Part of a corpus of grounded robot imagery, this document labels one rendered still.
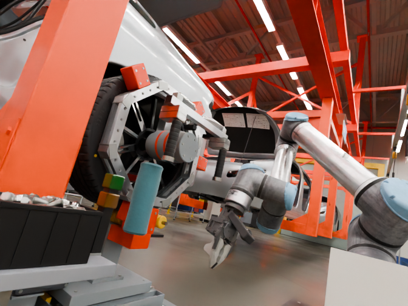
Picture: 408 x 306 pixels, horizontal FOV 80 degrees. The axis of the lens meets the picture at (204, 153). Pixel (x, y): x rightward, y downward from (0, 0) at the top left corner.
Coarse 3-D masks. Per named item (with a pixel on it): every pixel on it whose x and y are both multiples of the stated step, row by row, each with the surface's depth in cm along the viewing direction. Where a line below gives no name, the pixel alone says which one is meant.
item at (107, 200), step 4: (100, 192) 65; (104, 192) 64; (108, 192) 64; (100, 196) 65; (104, 196) 64; (108, 196) 63; (112, 196) 64; (116, 196) 65; (100, 200) 64; (104, 200) 63; (108, 200) 63; (112, 200) 64; (116, 200) 65; (100, 204) 64; (104, 204) 63; (108, 204) 64; (112, 204) 65; (116, 204) 66; (112, 208) 65
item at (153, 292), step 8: (152, 288) 123; (40, 296) 92; (48, 296) 91; (128, 296) 109; (136, 296) 112; (144, 296) 116; (152, 296) 120; (160, 296) 118; (40, 304) 90; (48, 304) 88; (56, 304) 87; (96, 304) 96; (104, 304) 99; (112, 304) 102; (120, 304) 104; (128, 304) 102; (136, 304) 106; (144, 304) 110; (152, 304) 114; (160, 304) 118
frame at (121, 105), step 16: (160, 80) 108; (128, 96) 93; (144, 96) 100; (112, 112) 93; (128, 112) 94; (112, 128) 90; (112, 144) 89; (112, 160) 89; (192, 176) 129; (128, 192) 96; (176, 192) 121
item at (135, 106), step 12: (156, 96) 117; (132, 108) 108; (144, 108) 137; (156, 108) 132; (156, 120) 141; (132, 132) 109; (144, 132) 119; (132, 144) 109; (132, 156) 115; (144, 156) 120; (168, 168) 136; (180, 168) 134; (168, 180) 129
